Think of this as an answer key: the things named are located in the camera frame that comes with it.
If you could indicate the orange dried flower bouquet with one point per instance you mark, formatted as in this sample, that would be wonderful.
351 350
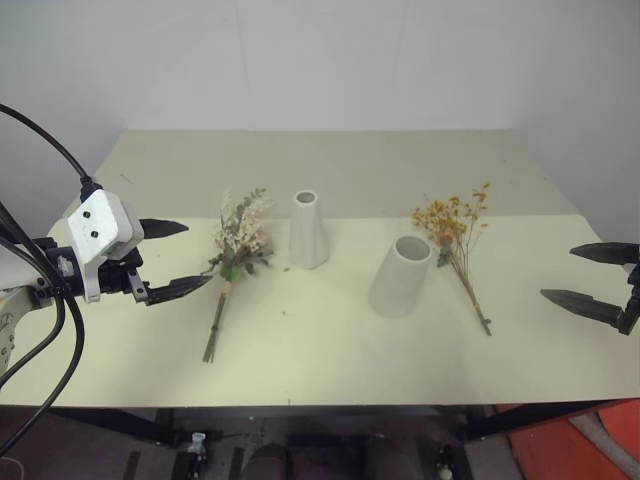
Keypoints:
452 225

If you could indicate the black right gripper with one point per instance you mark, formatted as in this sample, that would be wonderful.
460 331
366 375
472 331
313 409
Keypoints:
633 305

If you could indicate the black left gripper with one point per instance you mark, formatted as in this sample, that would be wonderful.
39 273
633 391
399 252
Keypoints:
117 282

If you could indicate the wide white ceramic vase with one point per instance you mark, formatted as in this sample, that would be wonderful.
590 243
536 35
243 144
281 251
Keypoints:
400 280

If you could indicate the black table frame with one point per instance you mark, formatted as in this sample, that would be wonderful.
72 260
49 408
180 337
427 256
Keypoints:
120 422

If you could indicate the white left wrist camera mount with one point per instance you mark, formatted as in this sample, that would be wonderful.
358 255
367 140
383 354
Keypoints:
97 227

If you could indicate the pink and white dried bouquet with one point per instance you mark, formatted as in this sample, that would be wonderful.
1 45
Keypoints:
240 235

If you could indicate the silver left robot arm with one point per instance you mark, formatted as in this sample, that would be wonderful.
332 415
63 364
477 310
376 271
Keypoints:
20 305

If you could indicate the orange red floor object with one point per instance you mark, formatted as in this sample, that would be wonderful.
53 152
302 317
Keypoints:
565 455

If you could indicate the small white clip part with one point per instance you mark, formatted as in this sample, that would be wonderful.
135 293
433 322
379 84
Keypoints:
198 441

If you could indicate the narrow white ceramic vase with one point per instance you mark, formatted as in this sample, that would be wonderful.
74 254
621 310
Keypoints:
307 235

